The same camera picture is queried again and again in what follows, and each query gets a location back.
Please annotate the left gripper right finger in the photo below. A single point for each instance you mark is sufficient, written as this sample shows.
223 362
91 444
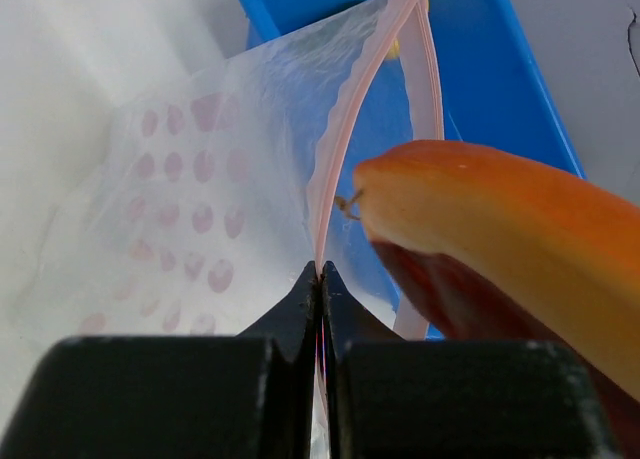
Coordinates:
392 398

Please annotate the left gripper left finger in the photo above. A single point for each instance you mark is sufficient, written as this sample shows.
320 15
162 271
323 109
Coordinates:
247 396

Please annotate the red orange steak slice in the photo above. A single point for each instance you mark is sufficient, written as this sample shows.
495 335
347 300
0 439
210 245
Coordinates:
487 245

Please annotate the clear pink zip top bag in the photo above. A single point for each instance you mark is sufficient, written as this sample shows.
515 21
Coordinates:
152 186

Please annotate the yellow lemon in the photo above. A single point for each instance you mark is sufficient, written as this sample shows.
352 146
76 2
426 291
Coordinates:
394 51

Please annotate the blue plastic tray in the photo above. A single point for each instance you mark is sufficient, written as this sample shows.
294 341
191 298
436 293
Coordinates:
493 91

